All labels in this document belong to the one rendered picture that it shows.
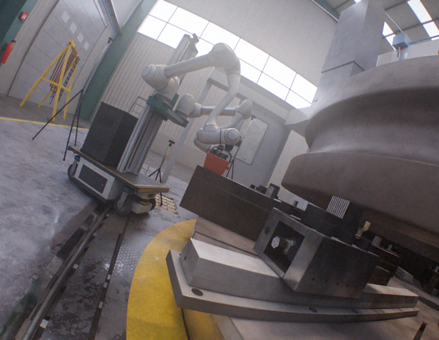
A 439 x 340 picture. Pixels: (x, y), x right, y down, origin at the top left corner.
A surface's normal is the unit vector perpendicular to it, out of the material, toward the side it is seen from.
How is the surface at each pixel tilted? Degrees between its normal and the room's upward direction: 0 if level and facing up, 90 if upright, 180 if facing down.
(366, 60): 90
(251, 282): 71
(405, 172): 90
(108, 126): 90
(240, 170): 90
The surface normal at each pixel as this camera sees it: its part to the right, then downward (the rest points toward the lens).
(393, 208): -0.84, -0.39
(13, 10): 0.24, 0.12
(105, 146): -0.19, -0.08
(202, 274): 0.41, -0.15
